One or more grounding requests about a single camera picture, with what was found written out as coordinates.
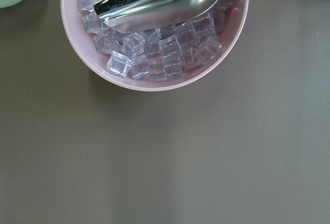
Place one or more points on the metal ice scoop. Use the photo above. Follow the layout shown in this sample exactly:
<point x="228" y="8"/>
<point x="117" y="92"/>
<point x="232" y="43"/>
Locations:
<point x="126" y="16"/>

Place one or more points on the pink bowl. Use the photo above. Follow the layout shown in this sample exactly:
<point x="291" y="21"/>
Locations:
<point x="83" y="46"/>

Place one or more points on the clear ice cube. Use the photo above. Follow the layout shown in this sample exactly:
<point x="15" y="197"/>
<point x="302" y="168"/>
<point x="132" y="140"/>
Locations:
<point x="92" y="23"/>
<point x="203" y="25"/>
<point x="207" y="50"/>
<point x="118" y="64"/>
<point x="86" y="5"/>
<point x="133" y="44"/>
<point x="157" y="70"/>
<point x="170" y="47"/>
<point x="139" y="67"/>

